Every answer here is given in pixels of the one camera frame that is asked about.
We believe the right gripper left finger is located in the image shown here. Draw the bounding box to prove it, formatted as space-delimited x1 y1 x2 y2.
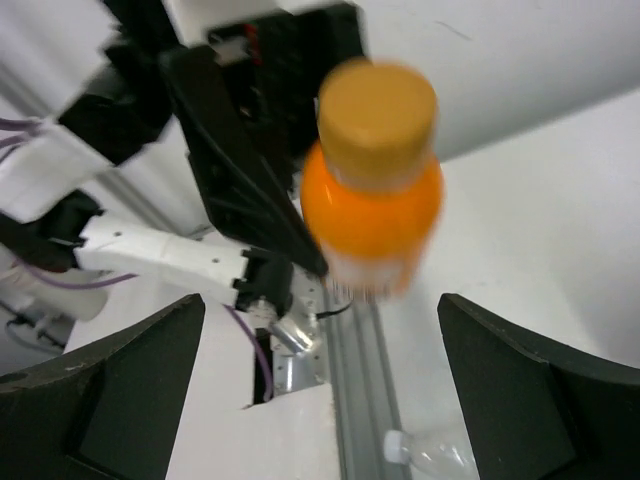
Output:
1 294 205 479

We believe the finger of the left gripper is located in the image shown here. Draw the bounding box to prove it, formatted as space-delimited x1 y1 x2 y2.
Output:
159 45 328 278

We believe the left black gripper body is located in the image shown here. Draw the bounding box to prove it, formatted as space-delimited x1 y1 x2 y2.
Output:
207 2 364 190

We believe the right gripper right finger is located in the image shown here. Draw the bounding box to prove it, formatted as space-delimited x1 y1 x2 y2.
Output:
438 294 639 479

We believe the orange juice bottle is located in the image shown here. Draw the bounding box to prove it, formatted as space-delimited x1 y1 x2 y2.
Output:
300 57 444 301

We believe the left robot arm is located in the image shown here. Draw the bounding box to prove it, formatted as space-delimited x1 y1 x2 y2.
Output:
1 1 363 317

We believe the clear bottle dark green label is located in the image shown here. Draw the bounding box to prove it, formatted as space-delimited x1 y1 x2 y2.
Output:
383 422 479 479

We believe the aluminium front rail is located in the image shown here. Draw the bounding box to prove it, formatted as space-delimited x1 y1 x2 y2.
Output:
266 272 412 479

